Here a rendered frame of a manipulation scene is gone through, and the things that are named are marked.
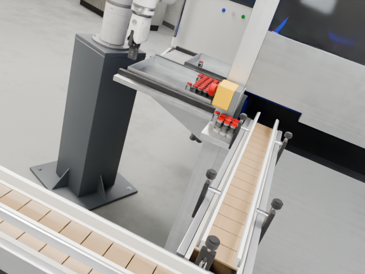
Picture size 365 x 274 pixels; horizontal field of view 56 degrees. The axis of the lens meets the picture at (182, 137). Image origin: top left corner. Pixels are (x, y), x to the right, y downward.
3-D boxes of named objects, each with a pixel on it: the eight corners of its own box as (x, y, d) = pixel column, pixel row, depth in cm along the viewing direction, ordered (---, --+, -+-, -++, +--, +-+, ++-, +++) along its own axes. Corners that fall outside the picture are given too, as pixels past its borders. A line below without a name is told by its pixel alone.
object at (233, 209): (233, 138, 119) (250, 97, 112) (275, 156, 117) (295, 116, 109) (153, 284, 60) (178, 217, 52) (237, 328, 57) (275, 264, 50)
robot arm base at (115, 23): (83, 35, 166) (89, -5, 158) (115, 36, 180) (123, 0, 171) (107, 50, 156) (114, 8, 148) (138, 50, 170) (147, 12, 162)
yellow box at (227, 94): (237, 107, 113) (244, 87, 109) (232, 113, 106) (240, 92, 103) (215, 98, 114) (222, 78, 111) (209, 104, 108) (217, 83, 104)
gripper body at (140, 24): (145, 15, 121) (138, 45, 126) (157, 13, 129) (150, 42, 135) (127, 7, 122) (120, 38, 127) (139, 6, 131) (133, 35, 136)
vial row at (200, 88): (211, 88, 145) (214, 79, 143) (199, 100, 129) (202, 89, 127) (206, 87, 145) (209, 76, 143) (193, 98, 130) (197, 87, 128)
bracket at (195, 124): (208, 140, 137) (219, 112, 131) (206, 143, 135) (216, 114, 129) (133, 107, 143) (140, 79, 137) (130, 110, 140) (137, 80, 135)
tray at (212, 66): (259, 82, 176) (262, 76, 174) (251, 96, 153) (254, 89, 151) (199, 58, 181) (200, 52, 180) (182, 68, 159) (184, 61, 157)
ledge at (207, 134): (247, 139, 117) (249, 135, 116) (240, 155, 106) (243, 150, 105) (209, 123, 119) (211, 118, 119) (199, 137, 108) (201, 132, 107)
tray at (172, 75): (224, 91, 148) (226, 83, 146) (207, 109, 125) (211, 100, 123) (153, 62, 154) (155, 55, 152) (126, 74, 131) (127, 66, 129)
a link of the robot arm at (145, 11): (149, 9, 120) (146, 18, 121) (158, 8, 128) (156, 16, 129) (127, 1, 121) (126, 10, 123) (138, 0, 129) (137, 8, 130)
